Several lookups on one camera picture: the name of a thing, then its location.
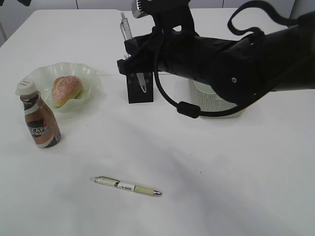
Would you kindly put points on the brown coffee bottle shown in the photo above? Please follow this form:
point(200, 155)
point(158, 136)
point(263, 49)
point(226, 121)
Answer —
point(39, 118)

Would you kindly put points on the grey pen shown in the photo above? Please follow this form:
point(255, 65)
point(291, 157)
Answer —
point(127, 35)

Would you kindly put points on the black mesh pen holder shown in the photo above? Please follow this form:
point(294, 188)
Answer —
point(140, 88)

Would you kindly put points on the cream white pen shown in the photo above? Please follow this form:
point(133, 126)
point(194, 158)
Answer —
point(111, 182)

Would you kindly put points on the sugared bread roll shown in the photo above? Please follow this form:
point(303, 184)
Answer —
point(65, 88)

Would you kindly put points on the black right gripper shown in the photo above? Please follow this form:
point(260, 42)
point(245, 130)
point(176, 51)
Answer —
point(142, 50)

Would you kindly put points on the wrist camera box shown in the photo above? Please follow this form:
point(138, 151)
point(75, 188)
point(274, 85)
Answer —
point(141, 8)

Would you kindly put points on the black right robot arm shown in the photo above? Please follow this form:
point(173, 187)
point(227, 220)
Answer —
point(240, 72)

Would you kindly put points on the pale green wavy plate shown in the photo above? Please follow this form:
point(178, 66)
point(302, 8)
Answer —
point(44, 78)

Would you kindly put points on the grey-green woven plastic basket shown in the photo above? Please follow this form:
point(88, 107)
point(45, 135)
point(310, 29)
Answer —
point(204, 96)

